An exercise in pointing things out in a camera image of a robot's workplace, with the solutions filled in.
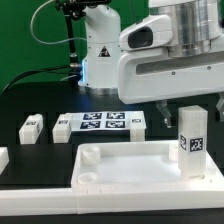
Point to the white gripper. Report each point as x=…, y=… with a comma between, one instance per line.
x=151, y=75

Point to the white desk top tray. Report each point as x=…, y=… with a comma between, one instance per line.
x=138, y=166

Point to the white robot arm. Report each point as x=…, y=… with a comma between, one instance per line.
x=176, y=51

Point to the fiducial marker sheet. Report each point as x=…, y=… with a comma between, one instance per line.
x=106, y=120

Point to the white L-shaped fence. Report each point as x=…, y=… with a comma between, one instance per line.
x=99, y=200

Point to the white block left edge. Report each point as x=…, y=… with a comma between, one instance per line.
x=4, y=158

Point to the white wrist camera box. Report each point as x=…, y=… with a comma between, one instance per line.
x=151, y=32

